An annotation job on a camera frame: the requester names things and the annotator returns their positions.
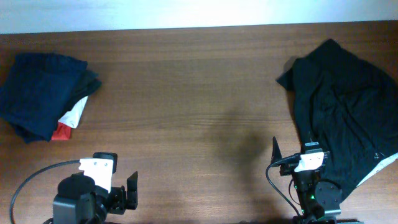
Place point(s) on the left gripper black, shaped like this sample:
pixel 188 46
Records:
pixel 120 201

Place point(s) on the white garment under black shirt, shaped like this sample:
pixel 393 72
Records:
pixel 380 166

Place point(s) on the black unfolded shirt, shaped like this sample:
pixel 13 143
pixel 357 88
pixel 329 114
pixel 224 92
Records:
pixel 348 106

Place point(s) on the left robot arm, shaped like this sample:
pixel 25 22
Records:
pixel 89 197

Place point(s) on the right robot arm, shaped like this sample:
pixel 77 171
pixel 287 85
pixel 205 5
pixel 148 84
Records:
pixel 319 199

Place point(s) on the black folded shirt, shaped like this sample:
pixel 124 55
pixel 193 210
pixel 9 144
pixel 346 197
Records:
pixel 87 85

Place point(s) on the white folded shirt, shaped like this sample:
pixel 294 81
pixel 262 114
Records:
pixel 72 118

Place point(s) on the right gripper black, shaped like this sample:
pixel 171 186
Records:
pixel 276 154

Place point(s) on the red folded shirt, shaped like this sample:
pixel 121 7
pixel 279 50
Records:
pixel 62 133

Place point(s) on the navy blue shirt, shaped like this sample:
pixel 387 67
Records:
pixel 35 92

